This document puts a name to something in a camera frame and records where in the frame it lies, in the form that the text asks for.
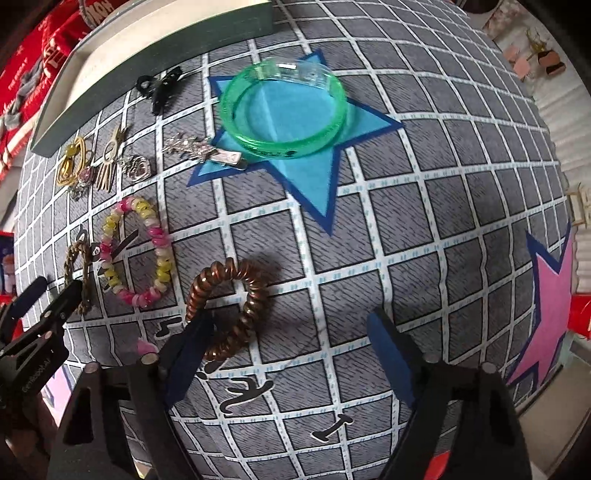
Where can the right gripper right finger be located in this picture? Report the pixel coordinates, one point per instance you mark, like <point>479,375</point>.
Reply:
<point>489,441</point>

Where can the silver pink gem brooch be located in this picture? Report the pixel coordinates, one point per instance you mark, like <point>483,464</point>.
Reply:
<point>83,183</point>

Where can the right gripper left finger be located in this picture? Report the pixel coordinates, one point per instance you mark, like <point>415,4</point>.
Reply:
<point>91,441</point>

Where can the green transparent bangle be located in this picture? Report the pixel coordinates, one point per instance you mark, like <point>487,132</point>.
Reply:
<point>283,108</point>

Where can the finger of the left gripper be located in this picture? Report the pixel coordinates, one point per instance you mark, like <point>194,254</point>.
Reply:
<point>11,326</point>
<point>52,318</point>

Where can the grey cloth on sofa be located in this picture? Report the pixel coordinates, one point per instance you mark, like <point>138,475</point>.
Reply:
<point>11,116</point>

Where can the beige hair clip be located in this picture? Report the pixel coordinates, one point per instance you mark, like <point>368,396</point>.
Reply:
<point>107,167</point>

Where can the grey jewelry tray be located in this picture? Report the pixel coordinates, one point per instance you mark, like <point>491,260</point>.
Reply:
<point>139,38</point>

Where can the black hair claw clip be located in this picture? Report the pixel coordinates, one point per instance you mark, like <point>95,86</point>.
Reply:
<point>159,91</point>

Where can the sofa with red blanket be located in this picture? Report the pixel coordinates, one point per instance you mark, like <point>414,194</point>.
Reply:
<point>37,37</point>

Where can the blue checkered tablecloth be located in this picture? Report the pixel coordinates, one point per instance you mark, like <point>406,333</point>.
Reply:
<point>424,210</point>

